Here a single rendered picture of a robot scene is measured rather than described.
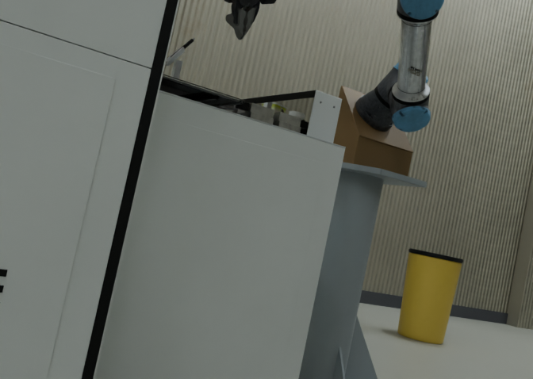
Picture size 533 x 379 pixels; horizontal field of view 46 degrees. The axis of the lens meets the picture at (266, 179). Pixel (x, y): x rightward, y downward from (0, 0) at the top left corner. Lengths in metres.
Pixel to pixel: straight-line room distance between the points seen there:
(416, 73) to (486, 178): 5.31
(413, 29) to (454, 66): 5.02
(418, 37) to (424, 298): 2.81
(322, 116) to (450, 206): 5.12
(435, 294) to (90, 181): 3.48
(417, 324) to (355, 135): 2.53
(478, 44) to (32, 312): 6.35
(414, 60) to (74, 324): 1.20
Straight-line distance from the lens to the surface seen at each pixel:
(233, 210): 1.55
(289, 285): 1.67
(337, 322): 2.14
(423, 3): 1.78
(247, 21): 1.75
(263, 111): 1.87
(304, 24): 5.70
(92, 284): 1.24
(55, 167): 1.19
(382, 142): 2.16
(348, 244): 2.12
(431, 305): 4.44
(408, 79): 1.95
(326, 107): 1.77
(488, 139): 7.20
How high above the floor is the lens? 0.58
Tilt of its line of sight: 4 degrees up
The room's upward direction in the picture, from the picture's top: 12 degrees clockwise
